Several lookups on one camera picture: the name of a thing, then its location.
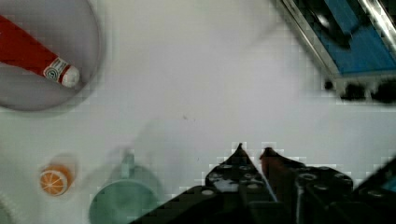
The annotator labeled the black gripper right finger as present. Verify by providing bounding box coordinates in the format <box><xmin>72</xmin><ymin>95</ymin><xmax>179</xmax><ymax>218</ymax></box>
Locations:
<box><xmin>260</xmin><ymin>147</ymin><xmax>353</xmax><ymax>224</ymax></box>

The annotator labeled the black toaster oven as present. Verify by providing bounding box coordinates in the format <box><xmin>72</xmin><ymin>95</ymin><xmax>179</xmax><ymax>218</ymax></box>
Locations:
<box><xmin>274</xmin><ymin>0</ymin><xmax>396</xmax><ymax>105</ymax></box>

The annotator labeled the orange slice toy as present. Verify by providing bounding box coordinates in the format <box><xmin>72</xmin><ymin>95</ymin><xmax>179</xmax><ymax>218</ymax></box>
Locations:
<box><xmin>39</xmin><ymin>164</ymin><xmax>74</xmax><ymax>196</ymax></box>

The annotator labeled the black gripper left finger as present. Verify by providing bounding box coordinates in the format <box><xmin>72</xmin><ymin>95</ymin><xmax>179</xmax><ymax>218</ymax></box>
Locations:
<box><xmin>130</xmin><ymin>145</ymin><xmax>275</xmax><ymax>224</ymax></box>

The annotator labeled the grey round plate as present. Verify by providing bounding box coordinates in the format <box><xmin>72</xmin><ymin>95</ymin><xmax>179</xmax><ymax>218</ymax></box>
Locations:
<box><xmin>0</xmin><ymin>0</ymin><xmax>102</xmax><ymax>111</ymax></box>

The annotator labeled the red ketchup bottle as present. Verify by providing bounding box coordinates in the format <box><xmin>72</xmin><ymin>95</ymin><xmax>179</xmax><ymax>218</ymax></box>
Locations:
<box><xmin>0</xmin><ymin>16</ymin><xmax>80</xmax><ymax>88</ymax></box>

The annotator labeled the green cup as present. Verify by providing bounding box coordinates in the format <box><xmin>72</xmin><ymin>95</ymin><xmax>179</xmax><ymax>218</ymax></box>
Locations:
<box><xmin>88</xmin><ymin>152</ymin><xmax>163</xmax><ymax>224</ymax></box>

